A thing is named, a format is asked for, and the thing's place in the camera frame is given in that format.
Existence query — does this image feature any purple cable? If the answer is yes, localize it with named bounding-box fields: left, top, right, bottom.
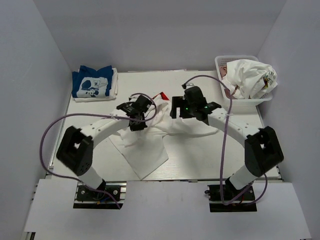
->
left=181, top=75, right=268, bottom=206
left=40, top=92, right=158, bottom=209

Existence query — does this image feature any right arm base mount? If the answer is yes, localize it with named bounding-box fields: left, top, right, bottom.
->
left=204, top=181, right=258, bottom=213

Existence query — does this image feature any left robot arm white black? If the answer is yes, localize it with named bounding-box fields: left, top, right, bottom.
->
left=56, top=94, right=156, bottom=195

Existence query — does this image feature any folded white t shirt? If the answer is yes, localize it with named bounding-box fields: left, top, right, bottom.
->
left=73, top=68, right=118, bottom=103

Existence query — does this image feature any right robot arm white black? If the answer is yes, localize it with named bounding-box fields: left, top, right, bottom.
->
left=170, top=86, right=284, bottom=192

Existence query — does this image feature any white t shirt black lettering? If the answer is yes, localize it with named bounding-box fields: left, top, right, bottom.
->
left=221, top=59, right=278, bottom=100

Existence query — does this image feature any white plastic basket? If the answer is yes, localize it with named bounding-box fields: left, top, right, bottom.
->
left=215, top=55, right=273, bottom=107

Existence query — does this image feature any pink t shirt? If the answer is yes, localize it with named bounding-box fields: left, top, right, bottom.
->
left=219, top=65, right=237, bottom=99

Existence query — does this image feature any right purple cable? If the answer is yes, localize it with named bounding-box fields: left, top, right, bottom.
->
left=181, top=75, right=268, bottom=206

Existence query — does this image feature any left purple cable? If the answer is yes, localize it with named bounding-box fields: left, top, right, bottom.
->
left=40, top=92, right=158, bottom=209

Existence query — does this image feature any folded blue t shirt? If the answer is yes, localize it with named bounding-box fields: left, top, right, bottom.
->
left=71, top=65, right=114, bottom=99

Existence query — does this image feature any white t shirt red print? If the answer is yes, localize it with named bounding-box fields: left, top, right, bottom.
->
left=109, top=92, right=218, bottom=180

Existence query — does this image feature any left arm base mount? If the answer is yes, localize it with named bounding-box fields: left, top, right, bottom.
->
left=73, top=182, right=127, bottom=210

